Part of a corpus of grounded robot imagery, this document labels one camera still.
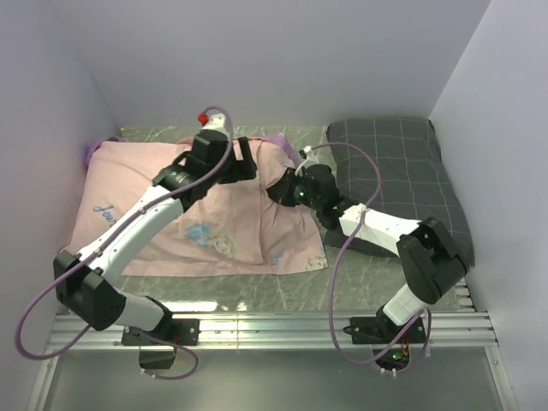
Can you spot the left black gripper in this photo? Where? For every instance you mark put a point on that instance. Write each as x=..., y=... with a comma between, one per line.
x=241, y=169

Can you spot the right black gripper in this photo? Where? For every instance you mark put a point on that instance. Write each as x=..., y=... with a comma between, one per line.
x=281, y=192

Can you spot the pink princess print pillowcase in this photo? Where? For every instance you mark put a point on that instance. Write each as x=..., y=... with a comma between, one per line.
x=235, y=229

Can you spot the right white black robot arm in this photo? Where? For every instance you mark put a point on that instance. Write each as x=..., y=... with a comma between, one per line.
x=431, y=260

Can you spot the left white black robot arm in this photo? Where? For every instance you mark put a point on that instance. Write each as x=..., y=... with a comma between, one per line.
x=85, y=281

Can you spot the grey checked pillow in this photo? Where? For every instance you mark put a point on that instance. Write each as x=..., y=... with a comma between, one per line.
x=395, y=165

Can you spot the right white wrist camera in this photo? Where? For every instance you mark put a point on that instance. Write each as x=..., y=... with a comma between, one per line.
x=308, y=158

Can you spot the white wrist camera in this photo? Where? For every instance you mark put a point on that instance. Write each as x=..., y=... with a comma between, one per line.
x=215, y=122
x=308, y=158

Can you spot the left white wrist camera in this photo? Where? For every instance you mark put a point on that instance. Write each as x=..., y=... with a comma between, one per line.
x=215, y=122

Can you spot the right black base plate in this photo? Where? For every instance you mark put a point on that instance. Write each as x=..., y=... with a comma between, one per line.
x=368, y=331

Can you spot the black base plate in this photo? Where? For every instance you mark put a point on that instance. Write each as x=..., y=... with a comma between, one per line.
x=368, y=331
x=183, y=332

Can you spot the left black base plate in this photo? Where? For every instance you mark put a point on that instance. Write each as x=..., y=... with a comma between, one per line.
x=183, y=332

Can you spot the black box under rail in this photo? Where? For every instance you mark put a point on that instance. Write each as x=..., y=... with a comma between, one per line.
x=156, y=360

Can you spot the aluminium mounting rail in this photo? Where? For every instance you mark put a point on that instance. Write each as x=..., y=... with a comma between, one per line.
x=260, y=311

